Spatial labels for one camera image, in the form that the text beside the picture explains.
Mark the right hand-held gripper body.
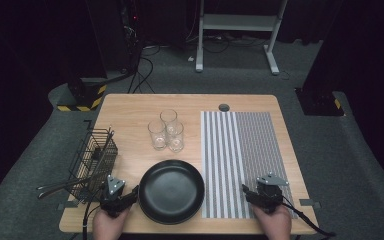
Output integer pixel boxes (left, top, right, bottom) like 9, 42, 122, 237
246, 172, 290, 215

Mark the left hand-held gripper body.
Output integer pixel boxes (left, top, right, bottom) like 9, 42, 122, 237
99, 174, 132, 219

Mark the black plate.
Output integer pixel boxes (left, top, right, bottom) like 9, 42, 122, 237
138, 159, 206, 225

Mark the black wire cutlery basket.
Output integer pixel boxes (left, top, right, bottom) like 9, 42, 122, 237
67, 119, 119, 205

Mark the person's left hand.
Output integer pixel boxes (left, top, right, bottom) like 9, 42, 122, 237
92, 204, 133, 240

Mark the person's right hand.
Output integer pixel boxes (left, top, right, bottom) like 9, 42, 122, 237
251, 203, 293, 240

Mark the grey tape strip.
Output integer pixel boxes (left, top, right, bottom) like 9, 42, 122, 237
298, 198, 322, 211
56, 199, 81, 212

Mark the grey striped placemat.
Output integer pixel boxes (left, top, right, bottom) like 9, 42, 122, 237
200, 110, 298, 220

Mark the dark metal utensil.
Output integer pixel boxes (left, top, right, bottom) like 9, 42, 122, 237
36, 177, 94, 191
37, 182, 96, 200

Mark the clear drinking glass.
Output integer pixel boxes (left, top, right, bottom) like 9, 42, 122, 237
147, 119, 168, 151
159, 108, 179, 132
166, 121, 185, 154

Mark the black stand base yellow mark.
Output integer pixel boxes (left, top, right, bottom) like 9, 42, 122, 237
294, 87, 345, 117

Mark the black yellow striped stand base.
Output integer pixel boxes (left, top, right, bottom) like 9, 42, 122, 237
56, 77, 109, 113

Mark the dark equipment cabinet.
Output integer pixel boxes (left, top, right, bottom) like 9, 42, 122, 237
85, 0, 145, 74

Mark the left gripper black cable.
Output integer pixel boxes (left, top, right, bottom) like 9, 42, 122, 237
82, 189, 107, 240

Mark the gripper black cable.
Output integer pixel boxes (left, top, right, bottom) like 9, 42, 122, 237
82, 189, 107, 240
279, 196, 337, 238

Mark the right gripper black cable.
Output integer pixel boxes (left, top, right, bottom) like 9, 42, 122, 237
279, 196, 337, 238

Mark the black floor cable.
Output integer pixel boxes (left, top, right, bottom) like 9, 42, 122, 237
201, 33, 268, 55
126, 55, 156, 95

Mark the white metal stand frame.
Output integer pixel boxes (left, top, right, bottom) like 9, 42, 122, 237
195, 0, 289, 76

